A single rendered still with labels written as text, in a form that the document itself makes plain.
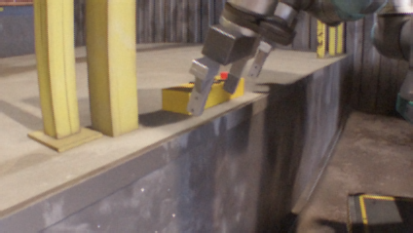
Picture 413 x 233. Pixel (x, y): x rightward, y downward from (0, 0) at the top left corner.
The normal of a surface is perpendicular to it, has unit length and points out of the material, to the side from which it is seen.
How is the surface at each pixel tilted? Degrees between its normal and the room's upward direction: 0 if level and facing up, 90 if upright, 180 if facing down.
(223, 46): 97
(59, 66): 90
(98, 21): 90
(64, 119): 90
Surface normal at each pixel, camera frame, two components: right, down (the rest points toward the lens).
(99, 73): -0.53, 0.23
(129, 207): 0.85, 0.15
